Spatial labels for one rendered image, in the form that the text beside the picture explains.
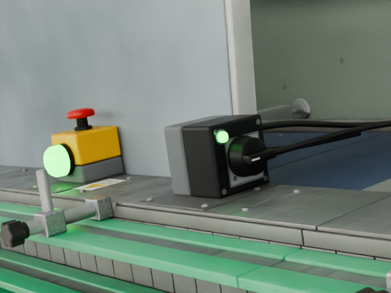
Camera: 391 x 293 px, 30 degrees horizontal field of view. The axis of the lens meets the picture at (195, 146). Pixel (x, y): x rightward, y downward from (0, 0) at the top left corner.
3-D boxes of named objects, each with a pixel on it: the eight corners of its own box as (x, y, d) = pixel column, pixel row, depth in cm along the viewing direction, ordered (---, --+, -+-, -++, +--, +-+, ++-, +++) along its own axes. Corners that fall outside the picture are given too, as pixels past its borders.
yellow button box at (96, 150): (100, 170, 109) (57, 182, 105) (92, 121, 108) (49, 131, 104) (127, 172, 104) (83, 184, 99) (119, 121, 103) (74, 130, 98)
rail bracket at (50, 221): (101, 214, 88) (-1, 246, 79) (91, 154, 87) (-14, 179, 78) (120, 217, 84) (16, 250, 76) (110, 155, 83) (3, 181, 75)
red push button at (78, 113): (64, 135, 104) (60, 111, 103) (88, 129, 106) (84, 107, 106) (79, 135, 100) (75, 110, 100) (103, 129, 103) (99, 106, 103)
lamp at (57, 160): (60, 174, 103) (42, 178, 102) (55, 143, 103) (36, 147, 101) (77, 175, 100) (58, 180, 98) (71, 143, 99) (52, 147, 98)
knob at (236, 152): (259, 171, 81) (281, 172, 78) (229, 181, 78) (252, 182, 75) (253, 131, 80) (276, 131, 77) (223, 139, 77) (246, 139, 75)
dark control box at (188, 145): (225, 179, 88) (172, 195, 83) (216, 114, 87) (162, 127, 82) (275, 182, 82) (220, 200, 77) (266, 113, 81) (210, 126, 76)
